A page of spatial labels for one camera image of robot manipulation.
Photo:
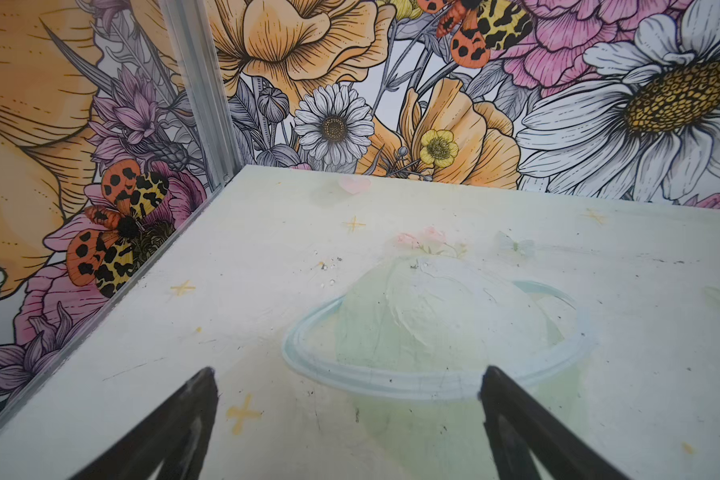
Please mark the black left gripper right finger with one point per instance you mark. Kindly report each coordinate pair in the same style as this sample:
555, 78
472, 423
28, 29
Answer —
522, 433

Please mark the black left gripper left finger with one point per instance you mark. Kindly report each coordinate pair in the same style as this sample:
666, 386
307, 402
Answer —
170, 443

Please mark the aluminium corner post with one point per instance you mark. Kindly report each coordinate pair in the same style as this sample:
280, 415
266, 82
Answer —
191, 37

